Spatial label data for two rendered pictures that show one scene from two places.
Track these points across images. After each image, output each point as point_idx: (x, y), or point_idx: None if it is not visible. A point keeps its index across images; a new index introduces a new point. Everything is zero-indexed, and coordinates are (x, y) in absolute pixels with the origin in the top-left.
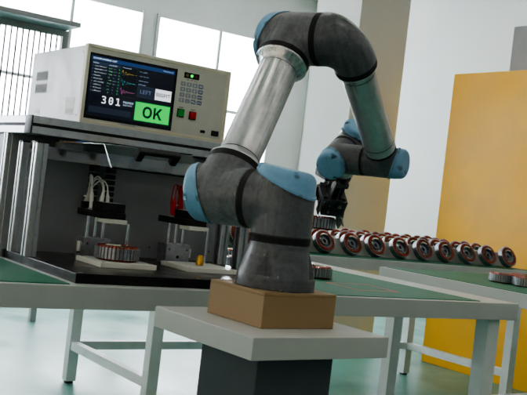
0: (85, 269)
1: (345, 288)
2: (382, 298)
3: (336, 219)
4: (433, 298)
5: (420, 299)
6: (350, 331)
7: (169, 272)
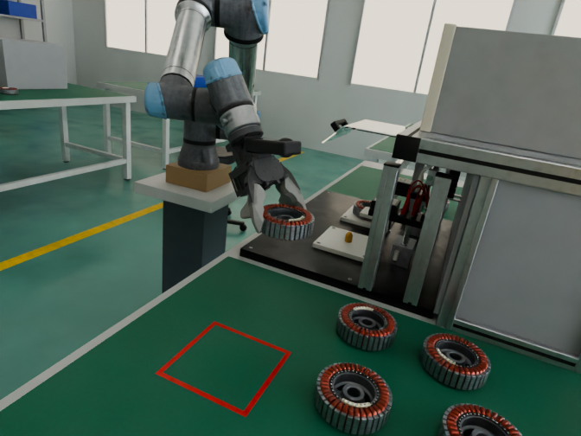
0: (343, 199)
1: (233, 316)
2: (168, 291)
3: (262, 218)
4: (89, 350)
5: (113, 327)
6: (155, 182)
7: (329, 220)
